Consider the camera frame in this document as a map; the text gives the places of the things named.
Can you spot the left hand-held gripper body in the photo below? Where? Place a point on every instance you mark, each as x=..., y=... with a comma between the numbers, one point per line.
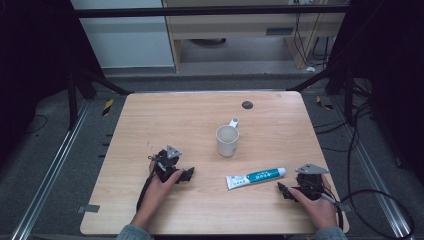
x=168, y=160

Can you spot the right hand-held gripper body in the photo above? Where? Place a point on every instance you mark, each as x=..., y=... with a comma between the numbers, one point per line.
x=310, y=181

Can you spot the person's left hand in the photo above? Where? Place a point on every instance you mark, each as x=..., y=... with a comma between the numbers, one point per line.
x=159, y=190

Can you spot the person's right hand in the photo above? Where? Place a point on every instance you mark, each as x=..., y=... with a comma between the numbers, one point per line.
x=316, y=210

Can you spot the white and teal toothpaste tube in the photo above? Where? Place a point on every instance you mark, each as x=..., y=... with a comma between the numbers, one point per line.
x=255, y=177

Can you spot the white cup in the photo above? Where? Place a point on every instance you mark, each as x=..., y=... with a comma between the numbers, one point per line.
x=227, y=138

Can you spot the yellow and black tape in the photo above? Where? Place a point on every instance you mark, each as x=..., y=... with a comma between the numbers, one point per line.
x=324, y=103
x=107, y=107

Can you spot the grey table grommet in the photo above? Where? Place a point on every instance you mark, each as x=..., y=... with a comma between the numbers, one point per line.
x=247, y=105

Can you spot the grey tape piece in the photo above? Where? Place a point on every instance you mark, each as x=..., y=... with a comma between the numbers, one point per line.
x=88, y=208

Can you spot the black metal stand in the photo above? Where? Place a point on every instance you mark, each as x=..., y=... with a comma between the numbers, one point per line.
x=83, y=80
x=333, y=78

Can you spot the white cabinet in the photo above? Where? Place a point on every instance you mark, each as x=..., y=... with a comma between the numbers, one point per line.
x=126, y=40

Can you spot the light wooden desk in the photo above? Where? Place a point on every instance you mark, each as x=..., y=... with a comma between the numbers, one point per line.
x=233, y=25

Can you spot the black horizontal bar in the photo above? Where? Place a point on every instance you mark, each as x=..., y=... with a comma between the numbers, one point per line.
x=200, y=11

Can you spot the metal floor rail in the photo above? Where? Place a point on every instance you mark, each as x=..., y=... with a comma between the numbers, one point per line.
x=373, y=180
x=50, y=166

